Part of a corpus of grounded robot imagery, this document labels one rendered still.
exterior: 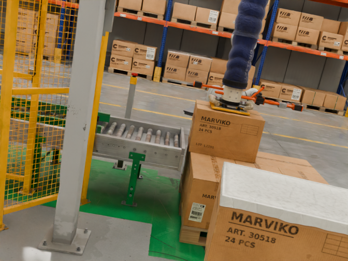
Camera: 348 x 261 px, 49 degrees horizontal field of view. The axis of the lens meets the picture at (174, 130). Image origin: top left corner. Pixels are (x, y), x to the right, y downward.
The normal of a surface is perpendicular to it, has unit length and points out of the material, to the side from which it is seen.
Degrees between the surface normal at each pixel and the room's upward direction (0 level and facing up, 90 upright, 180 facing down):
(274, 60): 90
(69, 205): 90
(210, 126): 90
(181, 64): 90
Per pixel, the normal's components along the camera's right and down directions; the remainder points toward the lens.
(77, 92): 0.00, 0.27
